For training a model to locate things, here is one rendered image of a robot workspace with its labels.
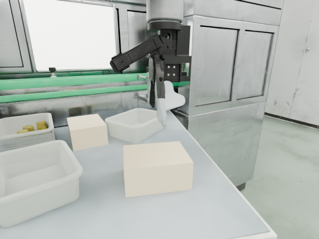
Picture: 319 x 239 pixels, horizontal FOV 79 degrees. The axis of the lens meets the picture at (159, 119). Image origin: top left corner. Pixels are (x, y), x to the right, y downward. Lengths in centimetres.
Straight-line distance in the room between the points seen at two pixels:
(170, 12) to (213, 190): 40
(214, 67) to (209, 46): 12
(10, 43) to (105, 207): 87
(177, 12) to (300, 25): 344
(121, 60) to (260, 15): 110
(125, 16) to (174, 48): 84
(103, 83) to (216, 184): 71
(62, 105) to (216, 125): 84
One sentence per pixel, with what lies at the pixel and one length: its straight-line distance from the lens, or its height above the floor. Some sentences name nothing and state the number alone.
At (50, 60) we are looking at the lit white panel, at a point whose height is 104.
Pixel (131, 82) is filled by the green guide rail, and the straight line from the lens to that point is 105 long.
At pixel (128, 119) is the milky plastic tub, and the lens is 88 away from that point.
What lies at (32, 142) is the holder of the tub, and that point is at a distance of 71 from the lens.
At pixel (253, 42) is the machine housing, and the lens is 137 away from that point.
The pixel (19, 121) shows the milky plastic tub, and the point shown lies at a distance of 91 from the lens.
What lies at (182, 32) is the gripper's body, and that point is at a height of 111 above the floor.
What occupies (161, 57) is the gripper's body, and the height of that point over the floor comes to 106.
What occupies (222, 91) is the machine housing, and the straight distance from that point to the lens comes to 121.
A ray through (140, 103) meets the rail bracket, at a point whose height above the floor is 82.
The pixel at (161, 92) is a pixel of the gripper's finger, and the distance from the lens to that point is 38.
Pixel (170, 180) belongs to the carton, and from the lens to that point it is 47.
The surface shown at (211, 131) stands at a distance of 121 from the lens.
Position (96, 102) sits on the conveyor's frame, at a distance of 98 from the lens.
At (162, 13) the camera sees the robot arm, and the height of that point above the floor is 114.
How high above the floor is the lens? 106
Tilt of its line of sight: 18 degrees down
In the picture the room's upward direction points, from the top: straight up
